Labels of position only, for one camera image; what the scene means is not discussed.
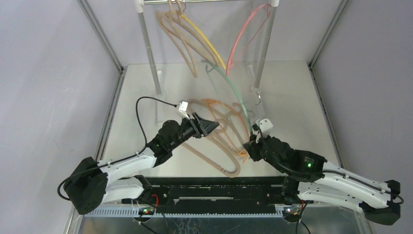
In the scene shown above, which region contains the left black camera cable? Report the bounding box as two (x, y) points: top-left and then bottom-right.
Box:
(56, 96), (179, 202)

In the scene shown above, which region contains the orange wire hanger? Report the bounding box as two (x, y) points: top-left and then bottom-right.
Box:
(201, 98), (250, 164)

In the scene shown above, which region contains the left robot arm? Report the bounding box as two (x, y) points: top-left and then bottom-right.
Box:
(57, 113), (220, 215)

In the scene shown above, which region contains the yellow wire hanger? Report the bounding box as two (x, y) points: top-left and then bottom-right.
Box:
(176, 0), (227, 69)

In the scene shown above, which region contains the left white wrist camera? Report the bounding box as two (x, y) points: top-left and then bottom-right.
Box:
(176, 100), (190, 119)

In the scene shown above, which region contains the beige plastic hanger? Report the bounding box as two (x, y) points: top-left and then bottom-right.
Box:
(155, 0), (198, 78)
(172, 0), (204, 59)
(182, 134), (241, 178)
(188, 98), (250, 158)

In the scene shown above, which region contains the white metal clothes rack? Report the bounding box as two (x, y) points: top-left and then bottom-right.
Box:
(131, 0), (280, 126)

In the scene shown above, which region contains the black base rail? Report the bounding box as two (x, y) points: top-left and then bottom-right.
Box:
(121, 176), (306, 215)

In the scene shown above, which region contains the green wire hanger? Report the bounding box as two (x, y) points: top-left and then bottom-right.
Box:
(201, 59), (254, 134)

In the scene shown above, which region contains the black camera cable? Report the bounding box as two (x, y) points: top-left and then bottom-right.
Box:
(56, 96), (179, 202)
(258, 136), (405, 205)

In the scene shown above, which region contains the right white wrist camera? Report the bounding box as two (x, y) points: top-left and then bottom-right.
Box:
(254, 118), (273, 137)

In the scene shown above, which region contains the right black camera cable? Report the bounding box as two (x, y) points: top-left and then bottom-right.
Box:
(258, 136), (405, 205)

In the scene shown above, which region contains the pink wire hanger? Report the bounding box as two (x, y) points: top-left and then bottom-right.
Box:
(225, 3), (278, 76)

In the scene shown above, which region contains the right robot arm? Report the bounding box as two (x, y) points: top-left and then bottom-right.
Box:
(243, 136), (404, 226)

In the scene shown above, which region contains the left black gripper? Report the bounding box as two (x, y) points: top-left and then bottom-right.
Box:
(169, 113), (218, 151)

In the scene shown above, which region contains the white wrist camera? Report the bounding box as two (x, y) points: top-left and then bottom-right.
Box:
(176, 100), (190, 119)
(254, 118), (273, 137)

